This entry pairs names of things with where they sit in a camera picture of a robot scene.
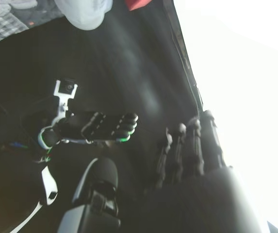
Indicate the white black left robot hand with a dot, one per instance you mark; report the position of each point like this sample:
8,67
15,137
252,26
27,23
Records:
201,199

